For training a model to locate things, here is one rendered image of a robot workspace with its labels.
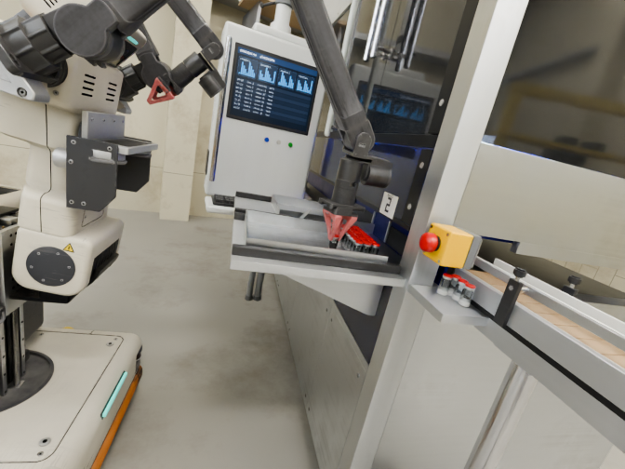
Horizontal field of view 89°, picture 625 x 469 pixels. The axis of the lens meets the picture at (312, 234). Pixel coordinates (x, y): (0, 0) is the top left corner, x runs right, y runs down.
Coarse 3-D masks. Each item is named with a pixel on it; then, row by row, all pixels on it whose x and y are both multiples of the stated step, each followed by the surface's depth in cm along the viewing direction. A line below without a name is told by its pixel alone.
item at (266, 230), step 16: (256, 224) 93; (272, 224) 96; (288, 224) 97; (304, 224) 98; (320, 224) 99; (256, 240) 70; (272, 240) 71; (288, 240) 85; (304, 240) 88; (320, 240) 91; (336, 256) 75; (352, 256) 76; (368, 256) 77; (384, 256) 77
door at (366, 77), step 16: (368, 0) 130; (400, 0) 101; (368, 16) 127; (368, 32) 125; (384, 32) 110; (352, 48) 141; (352, 64) 138; (368, 64) 120; (384, 64) 106; (352, 80) 135; (368, 80) 118; (368, 96) 116; (368, 112) 114
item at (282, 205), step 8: (272, 200) 126; (280, 200) 129; (288, 200) 130; (296, 200) 130; (304, 200) 131; (280, 208) 104; (288, 208) 123; (296, 208) 126; (304, 208) 129; (312, 208) 133; (320, 208) 133; (296, 216) 105; (312, 216) 107; (320, 216) 107; (352, 224) 111; (360, 224) 111; (368, 224) 112; (368, 232) 113
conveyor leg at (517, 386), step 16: (512, 368) 62; (512, 384) 61; (528, 384) 60; (496, 400) 64; (512, 400) 61; (528, 400) 62; (496, 416) 64; (512, 416) 62; (480, 432) 67; (496, 432) 64; (512, 432) 63; (480, 448) 66; (496, 448) 64; (480, 464) 66; (496, 464) 65
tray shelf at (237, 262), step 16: (256, 208) 113; (272, 208) 118; (240, 224) 90; (240, 240) 77; (240, 256) 68; (400, 256) 93; (272, 272) 67; (288, 272) 68; (304, 272) 69; (320, 272) 70; (336, 272) 71; (352, 272) 73; (368, 272) 75
